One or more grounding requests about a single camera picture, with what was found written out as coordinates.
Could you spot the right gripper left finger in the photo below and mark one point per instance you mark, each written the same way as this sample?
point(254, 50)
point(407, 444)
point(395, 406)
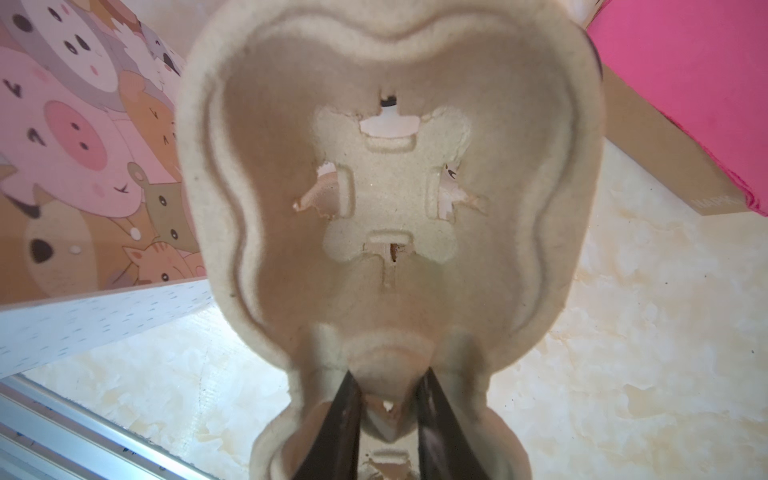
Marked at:
point(334, 452)

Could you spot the pink napkin stack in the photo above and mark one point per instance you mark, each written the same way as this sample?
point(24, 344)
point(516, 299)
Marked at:
point(703, 65)

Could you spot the white patterned gift bag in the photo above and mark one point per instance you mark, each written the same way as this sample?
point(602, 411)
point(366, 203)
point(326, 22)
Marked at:
point(97, 240)

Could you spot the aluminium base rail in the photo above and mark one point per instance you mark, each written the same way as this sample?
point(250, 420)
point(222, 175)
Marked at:
point(45, 436)

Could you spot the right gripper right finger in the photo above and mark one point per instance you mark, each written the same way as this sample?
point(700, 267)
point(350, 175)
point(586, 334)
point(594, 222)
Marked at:
point(444, 452)

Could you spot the single cardboard cup carrier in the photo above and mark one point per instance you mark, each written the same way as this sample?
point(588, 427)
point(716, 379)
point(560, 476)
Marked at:
point(384, 187)

